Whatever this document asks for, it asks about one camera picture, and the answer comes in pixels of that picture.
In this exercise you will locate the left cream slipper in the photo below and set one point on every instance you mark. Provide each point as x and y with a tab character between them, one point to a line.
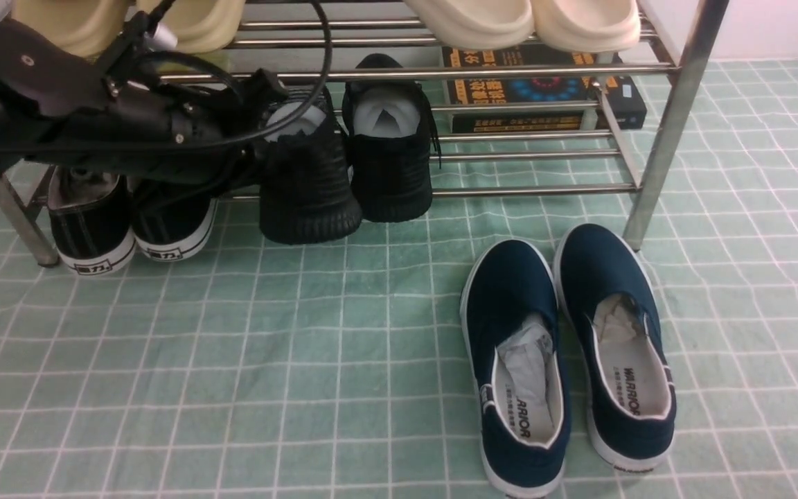
476	25

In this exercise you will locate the yellow slipper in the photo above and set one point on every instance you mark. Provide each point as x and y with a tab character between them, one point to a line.
81	28
197	26

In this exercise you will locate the cream slipper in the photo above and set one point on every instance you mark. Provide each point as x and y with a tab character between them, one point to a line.
476	25
587	26

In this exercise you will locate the left yellow slipper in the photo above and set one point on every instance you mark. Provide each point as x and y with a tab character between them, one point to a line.
81	28

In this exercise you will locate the right yellow slipper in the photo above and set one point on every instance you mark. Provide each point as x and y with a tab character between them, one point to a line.
197	26

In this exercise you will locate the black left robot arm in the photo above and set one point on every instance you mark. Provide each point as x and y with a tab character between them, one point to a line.
42	85

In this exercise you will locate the steel shoe rack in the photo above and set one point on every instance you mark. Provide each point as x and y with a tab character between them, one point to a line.
309	55

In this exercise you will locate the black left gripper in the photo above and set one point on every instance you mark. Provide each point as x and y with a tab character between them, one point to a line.
144	132

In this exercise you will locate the black knit sneaker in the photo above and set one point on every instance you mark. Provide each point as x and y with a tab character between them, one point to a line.
305	180
392	136

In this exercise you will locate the black canvas sneaker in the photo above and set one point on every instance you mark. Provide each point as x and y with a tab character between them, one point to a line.
176	232
90	217

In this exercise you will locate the black book with orange text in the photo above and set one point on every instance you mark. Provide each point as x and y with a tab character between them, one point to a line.
624	97

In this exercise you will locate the right navy slip-on shoe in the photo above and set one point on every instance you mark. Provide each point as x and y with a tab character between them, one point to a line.
607	297

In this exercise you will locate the left navy slip-on shoe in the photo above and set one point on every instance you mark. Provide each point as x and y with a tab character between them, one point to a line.
509	318

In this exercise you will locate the right cream slipper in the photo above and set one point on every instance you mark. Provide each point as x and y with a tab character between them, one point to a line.
587	26

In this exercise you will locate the navy slip-on shoe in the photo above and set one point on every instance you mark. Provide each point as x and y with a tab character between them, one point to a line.
509	318
607	297

